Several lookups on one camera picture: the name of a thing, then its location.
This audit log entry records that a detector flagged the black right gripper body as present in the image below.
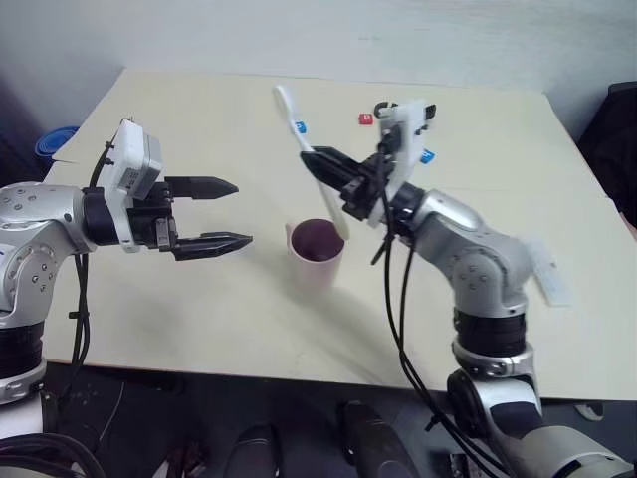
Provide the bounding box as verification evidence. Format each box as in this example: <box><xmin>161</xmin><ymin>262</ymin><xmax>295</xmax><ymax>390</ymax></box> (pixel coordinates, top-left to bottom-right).
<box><xmin>339</xmin><ymin>152</ymin><xmax>395</xmax><ymax>222</ymax></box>

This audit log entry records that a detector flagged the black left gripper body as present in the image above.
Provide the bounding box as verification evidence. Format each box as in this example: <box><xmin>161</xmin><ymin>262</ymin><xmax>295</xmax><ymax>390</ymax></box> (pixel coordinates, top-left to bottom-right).
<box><xmin>126</xmin><ymin>180</ymin><xmax>180</xmax><ymax>254</ymax></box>

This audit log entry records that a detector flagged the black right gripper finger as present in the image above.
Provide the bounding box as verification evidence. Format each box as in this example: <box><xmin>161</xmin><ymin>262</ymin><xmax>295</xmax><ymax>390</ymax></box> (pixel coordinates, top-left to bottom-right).
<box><xmin>313</xmin><ymin>145</ymin><xmax>370</xmax><ymax>176</ymax></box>
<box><xmin>299</xmin><ymin>150</ymin><xmax>358</xmax><ymax>193</ymax></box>

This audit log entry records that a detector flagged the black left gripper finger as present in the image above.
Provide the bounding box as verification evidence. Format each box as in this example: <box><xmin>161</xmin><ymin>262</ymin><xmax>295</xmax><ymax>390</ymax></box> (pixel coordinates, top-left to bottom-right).
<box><xmin>171</xmin><ymin>230</ymin><xmax>254</xmax><ymax>263</ymax></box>
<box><xmin>165</xmin><ymin>174</ymin><xmax>240</xmax><ymax>202</ymax></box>

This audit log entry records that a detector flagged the white toothbrush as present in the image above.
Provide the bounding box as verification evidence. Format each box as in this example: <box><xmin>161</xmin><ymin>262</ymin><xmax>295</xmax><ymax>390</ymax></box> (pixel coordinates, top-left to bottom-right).
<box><xmin>272</xmin><ymin>84</ymin><xmax>352</xmax><ymax>242</ymax></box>

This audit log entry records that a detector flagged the pink mug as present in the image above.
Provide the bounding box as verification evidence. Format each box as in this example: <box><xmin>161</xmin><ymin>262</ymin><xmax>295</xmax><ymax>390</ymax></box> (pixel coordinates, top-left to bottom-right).
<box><xmin>284</xmin><ymin>218</ymin><xmax>346</xmax><ymax>296</ymax></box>

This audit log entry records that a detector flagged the blue tape roll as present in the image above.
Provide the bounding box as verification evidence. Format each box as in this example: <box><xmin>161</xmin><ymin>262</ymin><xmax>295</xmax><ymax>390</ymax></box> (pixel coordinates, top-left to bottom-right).
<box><xmin>34</xmin><ymin>125</ymin><xmax>82</xmax><ymax>161</ymax></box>

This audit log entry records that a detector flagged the dark rounded shape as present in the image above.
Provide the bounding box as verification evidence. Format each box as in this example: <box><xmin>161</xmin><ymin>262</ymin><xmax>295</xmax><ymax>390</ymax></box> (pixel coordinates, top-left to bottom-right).
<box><xmin>232</xmin><ymin>422</ymin><xmax>285</xmax><ymax>478</ymax></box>
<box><xmin>335</xmin><ymin>399</ymin><xmax>425</xmax><ymax>478</ymax></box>

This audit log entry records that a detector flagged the black chair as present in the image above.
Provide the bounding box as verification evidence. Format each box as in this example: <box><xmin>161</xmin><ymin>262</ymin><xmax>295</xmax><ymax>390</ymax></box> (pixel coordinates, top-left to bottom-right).
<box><xmin>578</xmin><ymin>81</ymin><xmax>637</xmax><ymax>228</ymax></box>

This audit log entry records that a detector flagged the small white floor object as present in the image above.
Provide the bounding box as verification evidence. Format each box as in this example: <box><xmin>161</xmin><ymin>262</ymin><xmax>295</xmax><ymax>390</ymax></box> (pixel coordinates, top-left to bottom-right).
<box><xmin>573</xmin><ymin>401</ymin><xmax>606</xmax><ymax>422</ymax></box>

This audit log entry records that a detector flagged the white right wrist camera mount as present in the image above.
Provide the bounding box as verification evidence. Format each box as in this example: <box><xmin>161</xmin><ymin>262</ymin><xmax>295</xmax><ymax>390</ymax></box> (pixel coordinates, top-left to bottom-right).
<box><xmin>366</xmin><ymin>98</ymin><xmax>439</xmax><ymax>230</ymax></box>

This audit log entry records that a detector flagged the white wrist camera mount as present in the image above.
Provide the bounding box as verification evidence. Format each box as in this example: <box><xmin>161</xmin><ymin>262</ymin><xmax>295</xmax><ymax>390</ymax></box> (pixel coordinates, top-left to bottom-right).
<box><xmin>103</xmin><ymin>118</ymin><xmax>166</xmax><ymax>255</ymax></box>
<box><xmin>366</xmin><ymin>98</ymin><xmax>439</xmax><ymax>230</ymax></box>

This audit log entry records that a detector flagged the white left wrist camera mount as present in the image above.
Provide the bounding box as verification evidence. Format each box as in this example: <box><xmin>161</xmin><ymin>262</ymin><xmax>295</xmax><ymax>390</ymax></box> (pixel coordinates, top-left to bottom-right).
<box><xmin>103</xmin><ymin>118</ymin><xmax>166</xmax><ymax>255</ymax></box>

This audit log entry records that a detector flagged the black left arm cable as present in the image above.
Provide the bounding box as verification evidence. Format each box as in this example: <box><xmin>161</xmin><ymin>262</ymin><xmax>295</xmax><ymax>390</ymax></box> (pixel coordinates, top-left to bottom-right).
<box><xmin>58</xmin><ymin>140</ymin><xmax>111</xmax><ymax>404</ymax></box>

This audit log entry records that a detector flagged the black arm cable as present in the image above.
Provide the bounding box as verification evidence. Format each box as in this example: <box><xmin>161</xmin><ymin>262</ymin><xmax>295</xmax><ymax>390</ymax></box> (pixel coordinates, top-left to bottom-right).
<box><xmin>58</xmin><ymin>140</ymin><xmax>111</xmax><ymax>404</ymax></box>
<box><xmin>369</xmin><ymin>126</ymin><xmax>515</xmax><ymax>478</ymax></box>

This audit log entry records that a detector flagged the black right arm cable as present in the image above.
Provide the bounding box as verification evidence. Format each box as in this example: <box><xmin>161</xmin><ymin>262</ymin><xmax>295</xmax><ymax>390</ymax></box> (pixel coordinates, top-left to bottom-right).
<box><xmin>369</xmin><ymin>126</ymin><xmax>515</xmax><ymax>478</ymax></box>

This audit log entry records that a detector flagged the black cable bundle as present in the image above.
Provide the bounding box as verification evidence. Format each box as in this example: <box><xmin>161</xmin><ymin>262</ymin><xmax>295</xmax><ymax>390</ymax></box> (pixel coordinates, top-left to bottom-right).
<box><xmin>0</xmin><ymin>431</ymin><xmax>104</xmax><ymax>478</ymax></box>

